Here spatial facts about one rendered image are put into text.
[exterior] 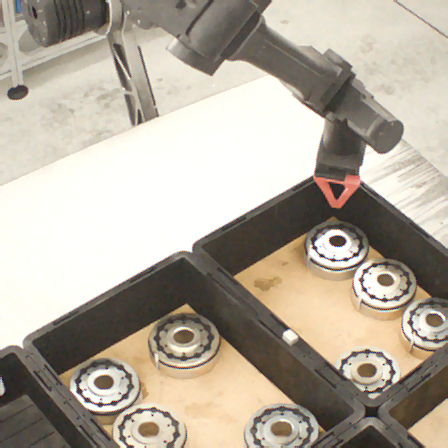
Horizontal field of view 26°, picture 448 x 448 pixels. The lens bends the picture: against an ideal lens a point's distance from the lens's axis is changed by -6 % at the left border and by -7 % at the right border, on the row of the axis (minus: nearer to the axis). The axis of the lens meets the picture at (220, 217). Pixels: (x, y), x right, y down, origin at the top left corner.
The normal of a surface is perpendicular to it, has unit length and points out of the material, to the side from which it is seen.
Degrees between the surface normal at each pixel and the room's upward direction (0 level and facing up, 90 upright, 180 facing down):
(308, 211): 90
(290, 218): 90
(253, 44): 105
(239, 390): 0
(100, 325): 90
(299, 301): 0
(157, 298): 90
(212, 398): 0
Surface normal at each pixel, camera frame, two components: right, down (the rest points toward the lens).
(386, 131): 0.55, 0.58
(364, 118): -0.53, -0.20
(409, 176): -0.02, -0.73
